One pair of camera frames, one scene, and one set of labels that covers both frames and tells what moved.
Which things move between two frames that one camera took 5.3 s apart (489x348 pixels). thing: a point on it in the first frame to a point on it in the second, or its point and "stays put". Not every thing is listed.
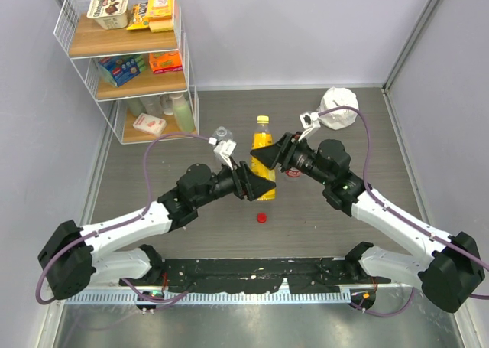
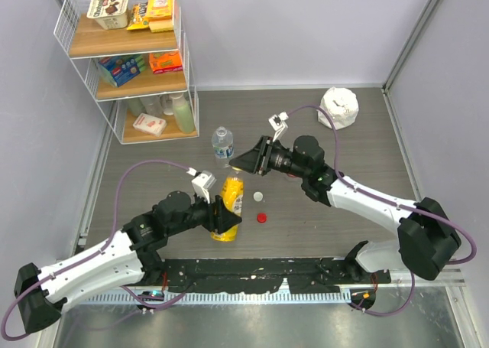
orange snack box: x=165 y=62 stays put
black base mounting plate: x=228 y=275 stays put
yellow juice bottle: x=262 y=135 to x=234 y=195
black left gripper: x=246 y=184 to x=219 y=217
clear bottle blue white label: x=221 y=134 stays put
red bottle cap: x=262 y=218 stays put
